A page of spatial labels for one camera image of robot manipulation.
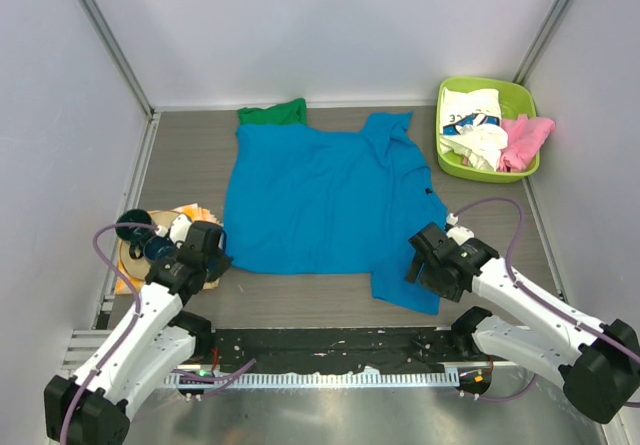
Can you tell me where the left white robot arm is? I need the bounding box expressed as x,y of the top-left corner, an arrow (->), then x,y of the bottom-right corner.
44,220 -> 232,444

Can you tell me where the yellow checkered cloth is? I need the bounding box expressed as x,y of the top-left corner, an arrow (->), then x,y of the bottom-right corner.
118,203 -> 222,291

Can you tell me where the dark teal mug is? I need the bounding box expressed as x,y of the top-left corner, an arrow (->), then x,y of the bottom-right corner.
129,235 -> 175,262

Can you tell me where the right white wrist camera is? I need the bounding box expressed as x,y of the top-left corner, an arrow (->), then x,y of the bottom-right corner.
445,213 -> 474,245

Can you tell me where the slotted white cable duct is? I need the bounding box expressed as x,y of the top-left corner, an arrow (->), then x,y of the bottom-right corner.
164,370 -> 460,389

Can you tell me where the lime green plastic basin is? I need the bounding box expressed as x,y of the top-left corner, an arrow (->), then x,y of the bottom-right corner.
436,76 -> 540,183

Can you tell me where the dark teal cup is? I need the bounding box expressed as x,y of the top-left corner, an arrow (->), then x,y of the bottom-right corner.
116,208 -> 152,241

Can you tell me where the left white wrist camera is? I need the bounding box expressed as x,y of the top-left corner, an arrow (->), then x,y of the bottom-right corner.
154,212 -> 193,243

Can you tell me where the beige round plate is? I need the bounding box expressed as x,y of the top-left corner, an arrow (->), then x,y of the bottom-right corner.
116,209 -> 178,280

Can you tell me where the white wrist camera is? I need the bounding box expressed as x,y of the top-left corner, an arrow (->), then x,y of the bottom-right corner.
154,212 -> 193,243
445,213 -> 474,245

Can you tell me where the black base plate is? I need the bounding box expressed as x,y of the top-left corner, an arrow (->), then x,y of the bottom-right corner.
213,327 -> 487,375

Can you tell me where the green folded t shirt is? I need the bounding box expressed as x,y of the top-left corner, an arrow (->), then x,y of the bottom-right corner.
237,98 -> 308,125

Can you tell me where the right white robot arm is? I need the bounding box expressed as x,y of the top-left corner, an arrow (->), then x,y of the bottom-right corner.
407,223 -> 639,424

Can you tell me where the white printed t shirt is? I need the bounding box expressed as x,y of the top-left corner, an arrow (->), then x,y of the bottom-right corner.
439,87 -> 508,172

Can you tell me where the pink t shirt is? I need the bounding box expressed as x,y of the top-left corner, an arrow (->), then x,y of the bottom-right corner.
498,114 -> 556,173

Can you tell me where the aluminium frame rail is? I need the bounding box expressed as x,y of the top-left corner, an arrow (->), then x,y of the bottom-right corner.
62,330 -> 111,370

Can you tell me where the blue t shirt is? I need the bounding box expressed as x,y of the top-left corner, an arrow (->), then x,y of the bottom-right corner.
223,112 -> 447,315

